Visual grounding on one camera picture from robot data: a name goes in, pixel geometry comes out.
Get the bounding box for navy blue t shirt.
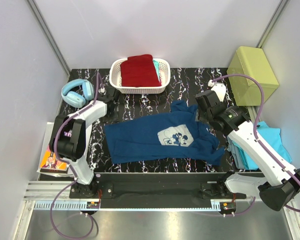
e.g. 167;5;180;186
104;100;225;165

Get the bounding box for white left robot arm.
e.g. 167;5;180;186
49;87;120;198

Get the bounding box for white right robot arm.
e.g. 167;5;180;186
195;90;300;211

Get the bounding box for white plastic basket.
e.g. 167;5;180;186
109;58;172;95

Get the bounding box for folded red t shirt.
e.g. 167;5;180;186
120;54;161;88

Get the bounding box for light blue headphones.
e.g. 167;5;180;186
61;78;95;108

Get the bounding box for grey-blue t shirt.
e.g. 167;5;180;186
227;137;248;170

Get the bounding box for folded teal t shirt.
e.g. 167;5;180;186
152;59;161;83

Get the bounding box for yellow-green box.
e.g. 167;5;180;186
227;46;280;106

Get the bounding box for cyan t shirt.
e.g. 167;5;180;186
233;121;292;171

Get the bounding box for Roald Dahl book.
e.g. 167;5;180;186
38;146;68;174

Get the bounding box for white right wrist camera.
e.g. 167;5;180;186
208;79;227;102

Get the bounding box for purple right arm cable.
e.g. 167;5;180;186
208;74;300;218

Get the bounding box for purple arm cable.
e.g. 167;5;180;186
208;74;300;218
49;73;107;239

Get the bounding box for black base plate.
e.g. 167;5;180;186
69;171;232;201

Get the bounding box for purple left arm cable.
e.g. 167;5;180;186
49;73;107;239

